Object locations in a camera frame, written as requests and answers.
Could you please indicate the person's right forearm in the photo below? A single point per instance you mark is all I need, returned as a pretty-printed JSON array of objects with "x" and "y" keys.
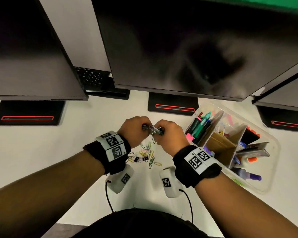
[{"x": 243, "y": 210}]

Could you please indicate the purple ink bottle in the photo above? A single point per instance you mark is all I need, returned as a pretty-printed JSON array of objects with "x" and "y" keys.
[{"x": 245, "y": 174}]

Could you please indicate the white desk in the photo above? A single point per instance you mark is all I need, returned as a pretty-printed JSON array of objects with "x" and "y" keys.
[{"x": 52, "y": 141}]

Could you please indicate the person's right hand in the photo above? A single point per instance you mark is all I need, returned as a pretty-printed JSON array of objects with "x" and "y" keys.
[{"x": 173, "y": 138}]

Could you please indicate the person's black clothing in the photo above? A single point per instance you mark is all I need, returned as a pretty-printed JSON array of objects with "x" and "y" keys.
[{"x": 139, "y": 225}]

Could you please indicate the black stapler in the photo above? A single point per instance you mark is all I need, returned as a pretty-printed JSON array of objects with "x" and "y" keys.
[{"x": 249, "y": 136}]

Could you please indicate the person's left hand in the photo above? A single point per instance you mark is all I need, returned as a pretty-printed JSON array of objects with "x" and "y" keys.
[{"x": 131, "y": 131}]

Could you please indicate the black marker wristband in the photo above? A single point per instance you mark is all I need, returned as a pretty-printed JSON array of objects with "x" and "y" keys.
[
  {"x": 109, "y": 153},
  {"x": 198, "y": 168}
]

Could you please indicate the clear plastic storage box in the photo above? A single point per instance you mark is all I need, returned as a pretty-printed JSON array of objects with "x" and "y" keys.
[{"x": 268, "y": 175}]

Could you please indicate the long black staple box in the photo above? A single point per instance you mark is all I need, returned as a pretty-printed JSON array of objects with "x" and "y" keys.
[{"x": 255, "y": 149}]

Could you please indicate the person's left forearm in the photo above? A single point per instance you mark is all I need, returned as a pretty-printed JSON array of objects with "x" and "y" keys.
[{"x": 44, "y": 193}]

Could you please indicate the black computer monitor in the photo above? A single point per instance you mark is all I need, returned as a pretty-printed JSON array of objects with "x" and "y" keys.
[
  {"x": 27, "y": 59},
  {"x": 288, "y": 96},
  {"x": 188, "y": 42}
]

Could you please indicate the bundle of pens and markers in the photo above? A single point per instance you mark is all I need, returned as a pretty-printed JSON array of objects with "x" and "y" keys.
[{"x": 200, "y": 126}]

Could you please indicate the purple stamp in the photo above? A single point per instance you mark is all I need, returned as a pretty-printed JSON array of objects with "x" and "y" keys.
[{"x": 208, "y": 150}]

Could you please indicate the black keyboard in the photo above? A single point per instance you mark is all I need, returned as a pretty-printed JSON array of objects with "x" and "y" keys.
[
  {"x": 114, "y": 92},
  {"x": 90, "y": 76}
]

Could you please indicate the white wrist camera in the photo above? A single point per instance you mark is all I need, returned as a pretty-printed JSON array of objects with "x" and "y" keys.
[
  {"x": 170, "y": 183},
  {"x": 119, "y": 179}
]

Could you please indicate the pile of coloured paper clips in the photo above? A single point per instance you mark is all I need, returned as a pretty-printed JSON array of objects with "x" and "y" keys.
[{"x": 145, "y": 156}]

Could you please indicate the green backdrop cloth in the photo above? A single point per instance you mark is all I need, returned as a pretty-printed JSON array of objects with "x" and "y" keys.
[{"x": 263, "y": 2}]

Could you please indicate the white glue bottle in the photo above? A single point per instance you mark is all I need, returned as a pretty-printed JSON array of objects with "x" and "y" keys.
[{"x": 252, "y": 159}]

